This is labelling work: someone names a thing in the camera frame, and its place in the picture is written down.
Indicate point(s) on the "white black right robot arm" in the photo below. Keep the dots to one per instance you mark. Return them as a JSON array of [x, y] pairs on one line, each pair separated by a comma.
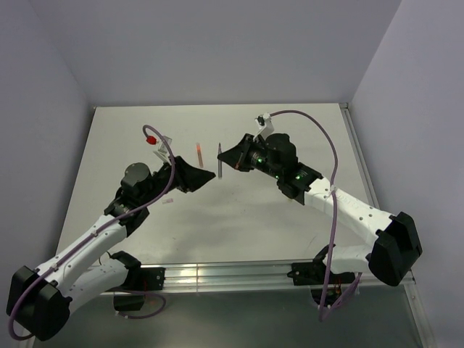
[[391, 244]]

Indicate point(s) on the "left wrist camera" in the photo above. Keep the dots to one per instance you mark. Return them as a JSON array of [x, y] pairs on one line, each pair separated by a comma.
[[160, 148]]

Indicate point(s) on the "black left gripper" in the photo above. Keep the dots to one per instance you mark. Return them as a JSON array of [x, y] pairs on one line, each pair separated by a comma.
[[189, 178]]

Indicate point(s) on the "aluminium side rail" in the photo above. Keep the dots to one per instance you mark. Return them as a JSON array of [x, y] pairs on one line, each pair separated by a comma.
[[418, 313]]

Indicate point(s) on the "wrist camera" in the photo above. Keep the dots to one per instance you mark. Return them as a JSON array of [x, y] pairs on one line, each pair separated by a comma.
[[265, 126], [160, 148]]

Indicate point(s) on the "orange pen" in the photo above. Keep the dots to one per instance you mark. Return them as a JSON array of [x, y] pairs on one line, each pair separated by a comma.
[[199, 155]]

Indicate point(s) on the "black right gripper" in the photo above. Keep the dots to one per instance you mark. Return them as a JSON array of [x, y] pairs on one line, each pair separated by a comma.
[[238, 154]]

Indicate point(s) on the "aluminium mounting rail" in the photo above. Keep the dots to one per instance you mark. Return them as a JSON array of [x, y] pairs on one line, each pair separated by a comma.
[[220, 277]]

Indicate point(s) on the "purple pen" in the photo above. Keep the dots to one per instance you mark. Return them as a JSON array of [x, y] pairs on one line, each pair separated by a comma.
[[219, 162]]

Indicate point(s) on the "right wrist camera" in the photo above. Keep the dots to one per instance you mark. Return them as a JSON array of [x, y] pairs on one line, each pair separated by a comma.
[[265, 126]]

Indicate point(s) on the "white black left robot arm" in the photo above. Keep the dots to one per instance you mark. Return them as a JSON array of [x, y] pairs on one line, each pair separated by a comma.
[[41, 300]]

